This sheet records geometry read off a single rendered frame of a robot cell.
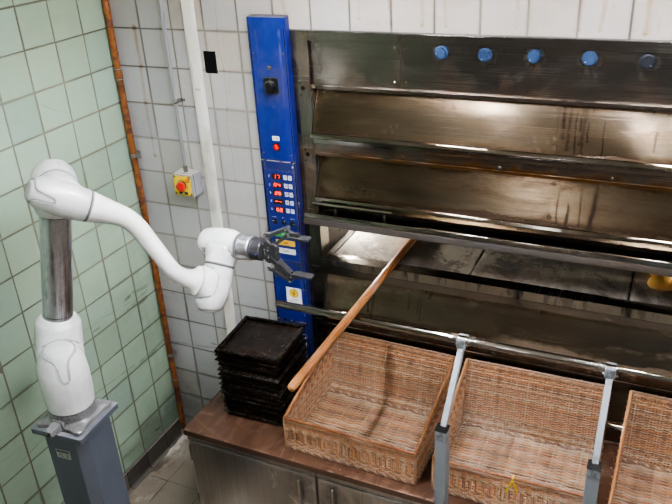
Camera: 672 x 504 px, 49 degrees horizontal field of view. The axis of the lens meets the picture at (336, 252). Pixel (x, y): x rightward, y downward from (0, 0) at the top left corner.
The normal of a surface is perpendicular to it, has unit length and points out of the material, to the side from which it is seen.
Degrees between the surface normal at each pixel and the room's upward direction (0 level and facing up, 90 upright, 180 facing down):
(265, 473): 90
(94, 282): 90
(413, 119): 70
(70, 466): 90
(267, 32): 90
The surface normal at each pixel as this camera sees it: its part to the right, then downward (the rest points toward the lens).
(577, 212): -0.41, 0.10
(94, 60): 0.91, 0.15
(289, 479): -0.41, 0.43
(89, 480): 0.42, 0.39
